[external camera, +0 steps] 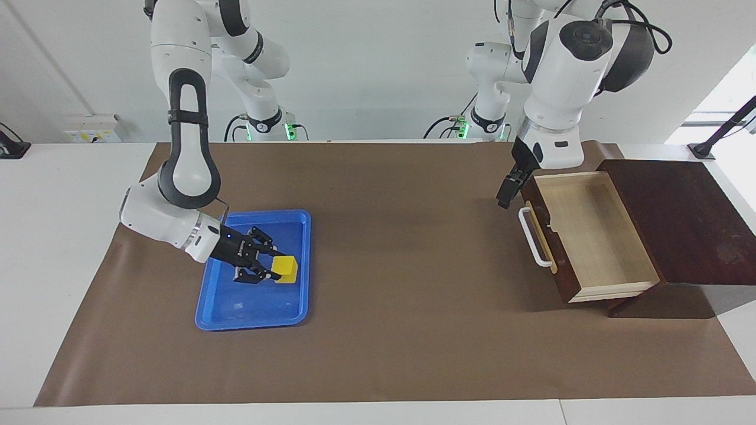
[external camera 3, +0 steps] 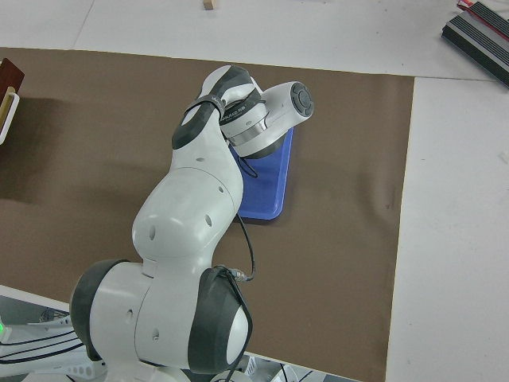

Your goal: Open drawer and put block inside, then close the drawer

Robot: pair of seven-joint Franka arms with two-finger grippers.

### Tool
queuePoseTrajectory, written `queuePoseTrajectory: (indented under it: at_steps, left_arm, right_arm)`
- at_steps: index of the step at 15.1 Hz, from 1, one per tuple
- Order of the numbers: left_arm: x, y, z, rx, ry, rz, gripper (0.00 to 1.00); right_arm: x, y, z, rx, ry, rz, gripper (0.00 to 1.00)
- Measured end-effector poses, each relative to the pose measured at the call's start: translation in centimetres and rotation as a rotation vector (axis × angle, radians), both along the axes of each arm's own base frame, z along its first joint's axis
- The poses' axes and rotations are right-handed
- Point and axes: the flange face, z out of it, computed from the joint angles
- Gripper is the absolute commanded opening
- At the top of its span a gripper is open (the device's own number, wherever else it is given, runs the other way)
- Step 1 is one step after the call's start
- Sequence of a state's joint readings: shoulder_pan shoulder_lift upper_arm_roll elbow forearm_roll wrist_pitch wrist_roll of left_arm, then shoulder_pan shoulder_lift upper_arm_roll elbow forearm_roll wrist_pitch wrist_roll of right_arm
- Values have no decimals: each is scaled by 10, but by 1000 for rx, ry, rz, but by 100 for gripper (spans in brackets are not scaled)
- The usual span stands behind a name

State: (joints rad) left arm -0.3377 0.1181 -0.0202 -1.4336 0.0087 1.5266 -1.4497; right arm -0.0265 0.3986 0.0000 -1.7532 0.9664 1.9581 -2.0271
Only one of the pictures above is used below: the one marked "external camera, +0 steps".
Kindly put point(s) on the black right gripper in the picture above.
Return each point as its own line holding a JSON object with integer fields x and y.
{"x": 233, "y": 248}

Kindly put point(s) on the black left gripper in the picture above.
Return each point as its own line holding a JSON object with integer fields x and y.
{"x": 524, "y": 162}

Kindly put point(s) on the yellow cube block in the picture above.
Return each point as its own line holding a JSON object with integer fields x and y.
{"x": 287, "y": 270}

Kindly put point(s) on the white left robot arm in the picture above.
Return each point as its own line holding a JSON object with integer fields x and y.
{"x": 561, "y": 88}

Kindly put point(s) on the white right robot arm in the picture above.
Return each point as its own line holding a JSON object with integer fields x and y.
{"x": 189, "y": 147}

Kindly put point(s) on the dark wooden drawer cabinet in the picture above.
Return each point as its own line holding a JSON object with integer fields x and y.
{"x": 691, "y": 224}

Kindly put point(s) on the blue plastic tray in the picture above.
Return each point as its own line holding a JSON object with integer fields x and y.
{"x": 254, "y": 310}

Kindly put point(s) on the brown table mat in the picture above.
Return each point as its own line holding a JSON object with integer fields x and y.
{"x": 401, "y": 295}

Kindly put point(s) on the white wall power outlet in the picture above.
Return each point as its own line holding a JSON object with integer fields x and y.
{"x": 94, "y": 131}

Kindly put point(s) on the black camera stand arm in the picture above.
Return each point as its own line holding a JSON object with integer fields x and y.
{"x": 723, "y": 127}

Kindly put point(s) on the black table clamp mount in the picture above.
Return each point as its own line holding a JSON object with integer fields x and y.
{"x": 12, "y": 147}

